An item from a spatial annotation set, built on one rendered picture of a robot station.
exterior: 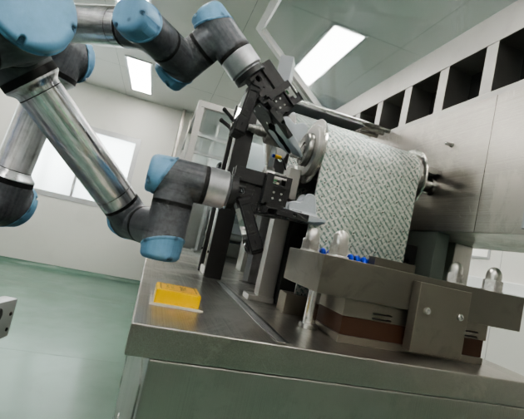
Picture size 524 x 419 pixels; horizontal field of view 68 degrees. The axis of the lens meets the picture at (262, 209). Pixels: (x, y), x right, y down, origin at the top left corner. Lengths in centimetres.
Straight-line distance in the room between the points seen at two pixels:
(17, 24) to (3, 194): 61
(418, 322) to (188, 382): 37
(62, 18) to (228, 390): 53
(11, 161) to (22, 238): 545
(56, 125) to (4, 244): 591
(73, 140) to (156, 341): 41
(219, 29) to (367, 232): 52
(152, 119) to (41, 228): 229
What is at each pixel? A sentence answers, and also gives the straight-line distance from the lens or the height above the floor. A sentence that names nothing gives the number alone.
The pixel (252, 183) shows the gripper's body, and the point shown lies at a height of 113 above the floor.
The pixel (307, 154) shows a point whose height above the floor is 123.
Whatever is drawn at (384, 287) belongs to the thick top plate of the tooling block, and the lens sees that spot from 67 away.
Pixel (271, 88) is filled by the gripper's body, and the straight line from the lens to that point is 88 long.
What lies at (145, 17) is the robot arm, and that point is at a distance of 78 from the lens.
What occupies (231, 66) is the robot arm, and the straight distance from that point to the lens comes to 86.
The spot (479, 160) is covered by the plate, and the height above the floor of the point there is 130.
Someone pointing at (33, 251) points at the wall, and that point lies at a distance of 655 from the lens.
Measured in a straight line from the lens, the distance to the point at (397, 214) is 91.
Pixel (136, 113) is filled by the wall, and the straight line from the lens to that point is 653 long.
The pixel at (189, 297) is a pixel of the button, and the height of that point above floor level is 92.
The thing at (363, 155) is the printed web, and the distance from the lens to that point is 88.
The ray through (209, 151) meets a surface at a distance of 183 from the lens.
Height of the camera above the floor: 103
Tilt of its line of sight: 5 degrees up
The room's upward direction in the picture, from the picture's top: 12 degrees clockwise
